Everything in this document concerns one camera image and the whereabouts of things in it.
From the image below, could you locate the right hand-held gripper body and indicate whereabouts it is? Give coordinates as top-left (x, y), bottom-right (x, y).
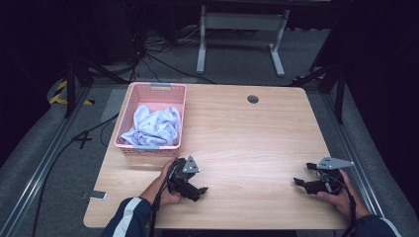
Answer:
top-left (303, 156), bottom-right (356, 196)

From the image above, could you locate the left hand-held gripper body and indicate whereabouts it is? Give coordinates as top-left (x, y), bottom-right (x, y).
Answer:
top-left (167, 155), bottom-right (201, 198)

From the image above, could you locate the light lavender printed towel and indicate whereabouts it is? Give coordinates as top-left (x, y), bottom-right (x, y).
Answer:
top-left (120, 104), bottom-right (182, 147)

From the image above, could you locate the pink perforated plastic basket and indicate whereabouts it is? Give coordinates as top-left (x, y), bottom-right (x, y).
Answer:
top-left (114, 82), bottom-right (188, 157)

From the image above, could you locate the person's left hand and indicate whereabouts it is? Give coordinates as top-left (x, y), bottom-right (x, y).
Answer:
top-left (159, 157), bottom-right (186, 207)

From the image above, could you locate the person's right hand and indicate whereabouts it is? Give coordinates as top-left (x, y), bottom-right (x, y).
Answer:
top-left (316, 169), bottom-right (359, 218)

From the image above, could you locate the black tripod stand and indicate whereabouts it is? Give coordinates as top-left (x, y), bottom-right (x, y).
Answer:
top-left (291, 61), bottom-right (348, 125)
top-left (63, 54), bottom-right (130, 119)

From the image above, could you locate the small silver floor plate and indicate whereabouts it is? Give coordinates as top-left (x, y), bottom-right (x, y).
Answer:
top-left (80, 190), bottom-right (109, 201)

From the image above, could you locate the black tape floor mark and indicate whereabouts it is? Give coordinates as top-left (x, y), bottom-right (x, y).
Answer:
top-left (71, 130), bottom-right (94, 150)

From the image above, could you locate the yellow and black floor tape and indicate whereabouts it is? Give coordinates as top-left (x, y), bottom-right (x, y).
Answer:
top-left (48, 79), bottom-right (96, 107)

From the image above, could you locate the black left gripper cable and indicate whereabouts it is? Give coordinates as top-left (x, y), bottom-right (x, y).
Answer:
top-left (147, 162), bottom-right (177, 237)

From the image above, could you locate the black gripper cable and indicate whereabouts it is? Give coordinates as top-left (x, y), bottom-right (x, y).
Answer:
top-left (339, 176), bottom-right (360, 237)
top-left (147, 162), bottom-right (177, 237)

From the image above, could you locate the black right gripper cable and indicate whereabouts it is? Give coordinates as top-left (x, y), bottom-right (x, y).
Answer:
top-left (339, 176), bottom-right (360, 237)

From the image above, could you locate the grey metal floor rail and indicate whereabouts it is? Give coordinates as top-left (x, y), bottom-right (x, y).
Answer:
top-left (323, 93), bottom-right (385, 217)
top-left (0, 84), bottom-right (93, 237)

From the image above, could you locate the long black floor cable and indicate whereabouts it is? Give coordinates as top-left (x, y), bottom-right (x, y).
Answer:
top-left (30, 113), bottom-right (121, 237)

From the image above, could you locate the bundle of black floor cables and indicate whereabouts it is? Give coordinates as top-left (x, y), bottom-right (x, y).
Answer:
top-left (126, 28), bottom-right (216, 85)

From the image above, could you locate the white metal desk frame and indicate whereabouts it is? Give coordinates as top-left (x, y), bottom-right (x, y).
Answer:
top-left (196, 4), bottom-right (291, 78)

